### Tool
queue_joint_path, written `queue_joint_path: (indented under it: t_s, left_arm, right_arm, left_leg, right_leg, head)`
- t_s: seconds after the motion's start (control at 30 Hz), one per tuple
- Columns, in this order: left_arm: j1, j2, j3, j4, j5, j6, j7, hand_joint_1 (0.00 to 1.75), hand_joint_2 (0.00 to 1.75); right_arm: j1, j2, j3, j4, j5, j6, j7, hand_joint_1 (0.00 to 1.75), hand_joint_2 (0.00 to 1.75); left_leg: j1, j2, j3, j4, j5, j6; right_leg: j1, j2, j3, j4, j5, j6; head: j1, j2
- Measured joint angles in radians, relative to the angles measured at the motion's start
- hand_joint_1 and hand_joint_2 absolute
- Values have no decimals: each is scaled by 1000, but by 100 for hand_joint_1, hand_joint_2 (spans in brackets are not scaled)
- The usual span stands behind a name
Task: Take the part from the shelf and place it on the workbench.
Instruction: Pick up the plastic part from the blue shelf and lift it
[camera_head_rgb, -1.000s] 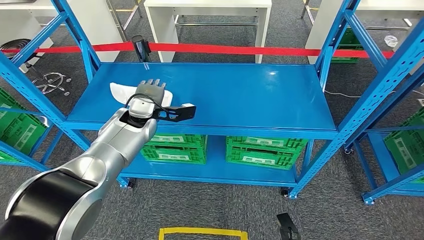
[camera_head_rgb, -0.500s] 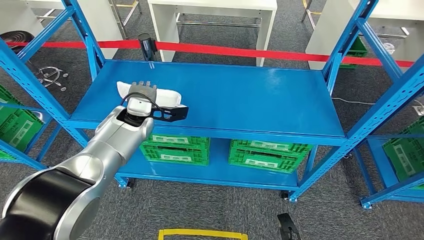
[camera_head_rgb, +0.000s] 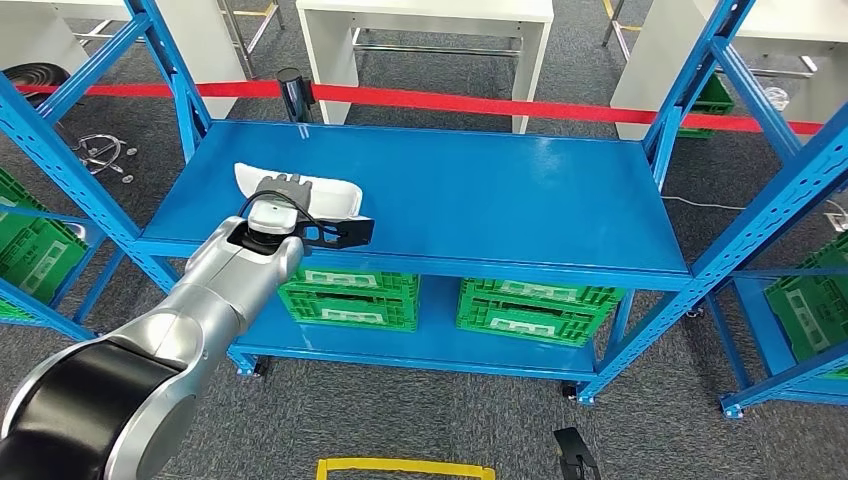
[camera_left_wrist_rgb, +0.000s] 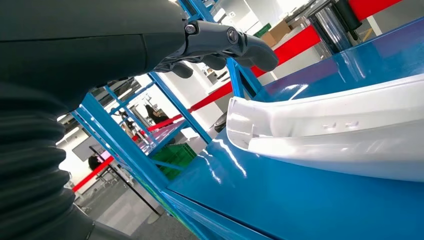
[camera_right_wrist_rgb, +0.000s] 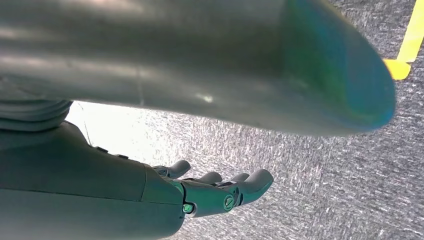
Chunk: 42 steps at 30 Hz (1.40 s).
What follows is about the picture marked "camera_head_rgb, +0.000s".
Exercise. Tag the blue metal shelf rack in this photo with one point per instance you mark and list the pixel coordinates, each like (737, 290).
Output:
(755, 318)
(60, 319)
(464, 199)

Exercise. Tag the chrome steel frame table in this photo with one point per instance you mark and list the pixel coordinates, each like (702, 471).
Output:
(238, 40)
(619, 30)

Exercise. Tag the black stanchion post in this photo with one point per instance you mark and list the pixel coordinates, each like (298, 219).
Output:
(295, 93)

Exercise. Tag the chrome chair base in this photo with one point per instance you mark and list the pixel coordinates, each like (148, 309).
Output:
(99, 152)

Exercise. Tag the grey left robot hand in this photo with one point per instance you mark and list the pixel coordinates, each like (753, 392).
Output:
(285, 189)

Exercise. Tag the black left wrist camera bracket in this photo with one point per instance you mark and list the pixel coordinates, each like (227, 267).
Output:
(344, 233)

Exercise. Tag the white plastic panel part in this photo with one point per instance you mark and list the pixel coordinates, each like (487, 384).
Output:
(334, 195)

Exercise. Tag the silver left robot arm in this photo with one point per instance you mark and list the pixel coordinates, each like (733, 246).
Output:
(218, 291)

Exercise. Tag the red barrier belt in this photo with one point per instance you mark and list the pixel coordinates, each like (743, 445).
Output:
(132, 89)
(497, 106)

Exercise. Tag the black round base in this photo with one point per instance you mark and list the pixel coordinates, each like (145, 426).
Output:
(33, 79)

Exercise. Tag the clear plastic bag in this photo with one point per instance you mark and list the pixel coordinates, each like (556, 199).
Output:
(776, 98)

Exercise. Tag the yellow floor tape rectangle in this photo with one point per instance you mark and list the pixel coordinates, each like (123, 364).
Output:
(397, 467)

